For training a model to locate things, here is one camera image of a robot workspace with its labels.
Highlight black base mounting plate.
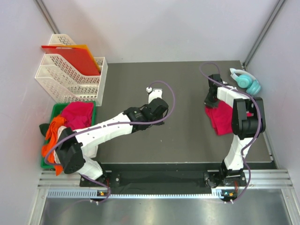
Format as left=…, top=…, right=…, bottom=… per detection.
left=79, top=163, right=249, bottom=195

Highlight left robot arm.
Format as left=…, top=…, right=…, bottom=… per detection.
left=55, top=98, right=169, bottom=186

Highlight red t-shirt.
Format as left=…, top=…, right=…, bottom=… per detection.
left=205, top=99, right=258, bottom=139
left=61, top=102, right=94, bottom=130

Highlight teal white headphones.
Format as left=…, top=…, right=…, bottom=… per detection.
left=230, top=68, right=261, bottom=96

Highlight white t-shirt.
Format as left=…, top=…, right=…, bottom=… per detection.
left=53, top=126, right=72, bottom=164

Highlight red t-shirt in bin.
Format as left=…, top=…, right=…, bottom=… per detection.
left=61, top=102, right=94, bottom=130

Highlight green plastic bin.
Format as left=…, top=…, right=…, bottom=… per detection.
left=39, top=102, right=96, bottom=158

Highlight dark green cloth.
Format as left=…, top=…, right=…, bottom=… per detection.
left=39, top=123, right=50, bottom=137

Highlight red orange folder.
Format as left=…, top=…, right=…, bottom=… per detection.
left=41, top=45, right=101, bottom=76

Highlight orange t-shirt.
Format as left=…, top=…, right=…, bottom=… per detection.
left=41, top=115, right=66, bottom=176

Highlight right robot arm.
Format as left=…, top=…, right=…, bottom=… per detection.
left=204, top=74, right=266, bottom=188

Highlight slotted cable duct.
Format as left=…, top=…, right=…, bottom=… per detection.
left=47, top=189, right=233, bottom=199

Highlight white perforated file rack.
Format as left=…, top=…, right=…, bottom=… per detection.
left=34, top=34, right=108, bottom=106

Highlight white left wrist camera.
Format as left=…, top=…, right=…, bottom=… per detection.
left=146, top=87, right=163, bottom=104

